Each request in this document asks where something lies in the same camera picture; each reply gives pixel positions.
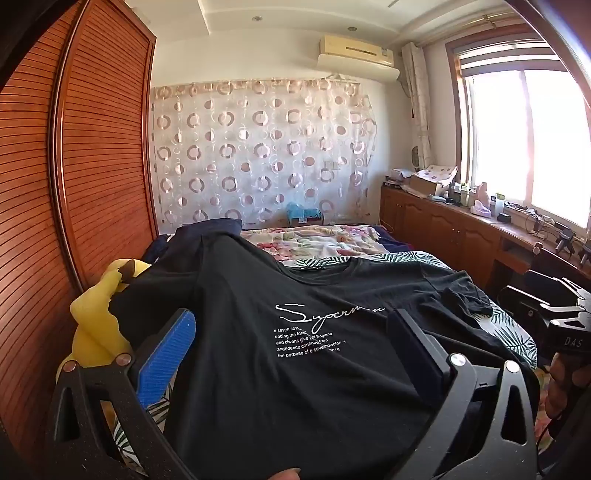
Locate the wooden-framed window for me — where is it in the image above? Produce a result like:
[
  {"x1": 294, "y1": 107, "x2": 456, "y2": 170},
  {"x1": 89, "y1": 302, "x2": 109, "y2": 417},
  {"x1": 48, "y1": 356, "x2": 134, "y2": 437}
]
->
[{"x1": 445, "y1": 28, "x2": 591, "y2": 232}]

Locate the blue bag on box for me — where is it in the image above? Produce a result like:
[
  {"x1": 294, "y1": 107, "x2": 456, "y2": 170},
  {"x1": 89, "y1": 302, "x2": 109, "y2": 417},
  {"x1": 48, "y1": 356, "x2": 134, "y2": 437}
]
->
[{"x1": 286, "y1": 203, "x2": 324, "y2": 222}]

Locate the navy folded cloth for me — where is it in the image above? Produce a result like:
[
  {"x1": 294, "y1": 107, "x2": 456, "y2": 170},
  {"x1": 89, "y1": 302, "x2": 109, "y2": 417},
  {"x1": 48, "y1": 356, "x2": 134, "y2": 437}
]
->
[{"x1": 143, "y1": 219, "x2": 243, "y2": 266}]

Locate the pink plush figure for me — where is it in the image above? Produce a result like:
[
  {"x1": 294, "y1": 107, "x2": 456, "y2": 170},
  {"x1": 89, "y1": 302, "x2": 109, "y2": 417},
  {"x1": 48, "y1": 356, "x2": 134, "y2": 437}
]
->
[{"x1": 470, "y1": 182, "x2": 493, "y2": 217}]

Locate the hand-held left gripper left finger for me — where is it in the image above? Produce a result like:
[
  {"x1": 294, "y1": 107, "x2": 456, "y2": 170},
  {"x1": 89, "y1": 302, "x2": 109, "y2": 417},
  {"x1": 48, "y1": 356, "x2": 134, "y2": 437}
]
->
[{"x1": 46, "y1": 308, "x2": 199, "y2": 480}]

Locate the black printed t-shirt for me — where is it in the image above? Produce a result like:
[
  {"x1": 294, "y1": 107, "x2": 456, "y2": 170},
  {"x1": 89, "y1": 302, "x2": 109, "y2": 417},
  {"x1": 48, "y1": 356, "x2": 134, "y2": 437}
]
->
[{"x1": 108, "y1": 231, "x2": 541, "y2": 480}]

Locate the navy blanket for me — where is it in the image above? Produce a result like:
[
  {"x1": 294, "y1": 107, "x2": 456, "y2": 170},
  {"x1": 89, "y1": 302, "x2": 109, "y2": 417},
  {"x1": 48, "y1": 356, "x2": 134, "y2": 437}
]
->
[{"x1": 374, "y1": 225, "x2": 411, "y2": 254}]

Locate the wall air conditioner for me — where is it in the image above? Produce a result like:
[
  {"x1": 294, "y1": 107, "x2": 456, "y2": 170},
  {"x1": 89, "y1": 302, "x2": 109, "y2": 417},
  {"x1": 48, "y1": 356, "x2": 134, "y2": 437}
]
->
[{"x1": 318, "y1": 34, "x2": 402, "y2": 83}]

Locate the yellow plush toy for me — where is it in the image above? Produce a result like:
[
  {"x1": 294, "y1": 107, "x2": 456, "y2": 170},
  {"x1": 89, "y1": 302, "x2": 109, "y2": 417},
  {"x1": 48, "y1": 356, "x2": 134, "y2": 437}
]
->
[{"x1": 55, "y1": 258, "x2": 153, "y2": 384}]

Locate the wooden side cabinet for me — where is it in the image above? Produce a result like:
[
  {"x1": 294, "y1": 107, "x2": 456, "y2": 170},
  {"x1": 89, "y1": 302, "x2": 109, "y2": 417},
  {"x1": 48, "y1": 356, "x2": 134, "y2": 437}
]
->
[{"x1": 379, "y1": 182, "x2": 591, "y2": 296}]

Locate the floral quilt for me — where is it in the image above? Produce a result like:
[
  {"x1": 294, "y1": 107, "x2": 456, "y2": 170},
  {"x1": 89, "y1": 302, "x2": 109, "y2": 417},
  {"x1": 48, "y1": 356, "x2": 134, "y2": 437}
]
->
[{"x1": 240, "y1": 224, "x2": 393, "y2": 268}]

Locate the cardboard box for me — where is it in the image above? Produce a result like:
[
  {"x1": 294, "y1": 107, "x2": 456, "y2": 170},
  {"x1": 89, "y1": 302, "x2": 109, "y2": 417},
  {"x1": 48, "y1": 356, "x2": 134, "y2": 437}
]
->
[{"x1": 409, "y1": 173, "x2": 446, "y2": 197}]

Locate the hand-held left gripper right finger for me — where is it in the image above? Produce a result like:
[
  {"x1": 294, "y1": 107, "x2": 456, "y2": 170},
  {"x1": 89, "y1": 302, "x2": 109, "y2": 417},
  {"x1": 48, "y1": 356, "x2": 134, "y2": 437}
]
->
[{"x1": 387, "y1": 308, "x2": 539, "y2": 480}]

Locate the person's right hand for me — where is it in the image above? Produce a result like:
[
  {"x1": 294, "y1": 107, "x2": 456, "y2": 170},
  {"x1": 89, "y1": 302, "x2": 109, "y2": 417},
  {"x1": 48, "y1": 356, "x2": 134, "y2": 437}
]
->
[{"x1": 545, "y1": 353, "x2": 575, "y2": 421}]

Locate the dotted white cloth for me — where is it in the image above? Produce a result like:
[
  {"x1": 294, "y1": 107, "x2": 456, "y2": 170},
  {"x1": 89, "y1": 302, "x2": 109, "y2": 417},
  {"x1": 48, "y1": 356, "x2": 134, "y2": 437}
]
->
[{"x1": 416, "y1": 164, "x2": 459, "y2": 186}]

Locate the white window curtain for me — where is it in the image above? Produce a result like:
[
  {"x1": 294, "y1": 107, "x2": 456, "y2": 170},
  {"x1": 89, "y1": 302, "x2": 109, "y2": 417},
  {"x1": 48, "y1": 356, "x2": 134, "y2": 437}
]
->
[{"x1": 401, "y1": 42, "x2": 432, "y2": 174}]

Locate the circle-patterned sheer curtain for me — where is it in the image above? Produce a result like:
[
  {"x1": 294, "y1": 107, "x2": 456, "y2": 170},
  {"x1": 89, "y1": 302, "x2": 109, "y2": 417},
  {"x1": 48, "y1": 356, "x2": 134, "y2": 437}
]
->
[{"x1": 150, "y1": 78, "x2": 377, "y2": 232}]

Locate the wooden slatted wardrobe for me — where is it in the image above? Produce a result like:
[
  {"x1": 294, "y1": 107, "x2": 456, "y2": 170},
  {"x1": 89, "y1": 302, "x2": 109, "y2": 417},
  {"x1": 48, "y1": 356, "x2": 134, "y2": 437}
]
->
[{"x1": 0, "y1": 0, "x2": 158, "y2": 462}]

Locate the leaf-print bed sheet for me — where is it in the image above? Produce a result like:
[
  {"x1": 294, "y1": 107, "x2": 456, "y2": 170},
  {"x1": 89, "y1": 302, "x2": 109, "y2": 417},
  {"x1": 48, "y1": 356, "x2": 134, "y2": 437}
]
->
[{"x1": 104, "y1": 249, "x2": 539, "y2": 478}]

